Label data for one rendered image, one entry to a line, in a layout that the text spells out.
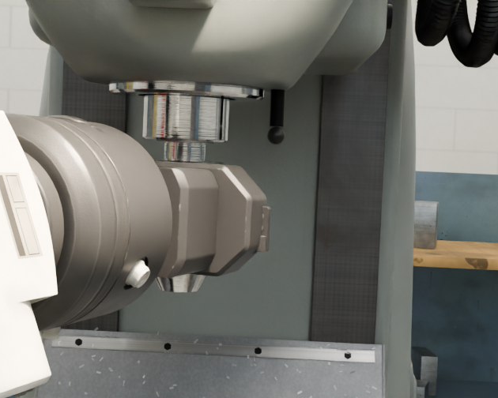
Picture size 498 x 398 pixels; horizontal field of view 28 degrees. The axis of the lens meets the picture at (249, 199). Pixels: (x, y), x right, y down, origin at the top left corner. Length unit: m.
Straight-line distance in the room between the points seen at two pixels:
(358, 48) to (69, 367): 0.44
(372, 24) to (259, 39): 0.20
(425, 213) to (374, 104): 3.34
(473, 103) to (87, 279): 4.50
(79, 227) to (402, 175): 0.61
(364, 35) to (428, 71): 4.16
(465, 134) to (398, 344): 3.90
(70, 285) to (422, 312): 4.50
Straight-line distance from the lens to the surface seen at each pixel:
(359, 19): 0.66
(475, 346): 4.92
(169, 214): 0.43
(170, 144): 0.54
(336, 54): 0.67
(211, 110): 0.53
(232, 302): 0.93
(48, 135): 0.38
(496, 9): 0.77
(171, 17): 0.47
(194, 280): 0.54
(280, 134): 0.55
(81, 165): 0.38
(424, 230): 4.26
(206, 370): 0.93
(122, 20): 0.47
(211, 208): 0.48
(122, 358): 0.94
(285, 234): 0.92
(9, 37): 4.95
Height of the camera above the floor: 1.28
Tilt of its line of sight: 3 degrees down
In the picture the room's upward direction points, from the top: 3 degrees clockwise
